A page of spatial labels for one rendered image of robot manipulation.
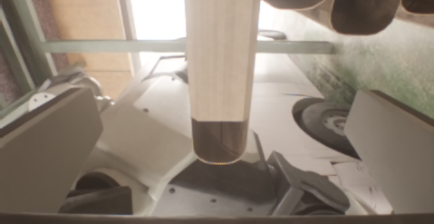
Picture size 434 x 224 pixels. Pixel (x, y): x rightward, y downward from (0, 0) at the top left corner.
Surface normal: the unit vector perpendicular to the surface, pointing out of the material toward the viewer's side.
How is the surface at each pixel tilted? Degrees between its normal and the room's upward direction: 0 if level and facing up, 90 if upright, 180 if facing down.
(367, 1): 0
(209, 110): 90
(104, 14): 90
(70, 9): 90
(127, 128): 101
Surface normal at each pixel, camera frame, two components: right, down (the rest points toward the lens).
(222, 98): 0.00, 0.50
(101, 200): 0.90, -0.22
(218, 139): 0.01, -0.86
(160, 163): 0.21, -0.38
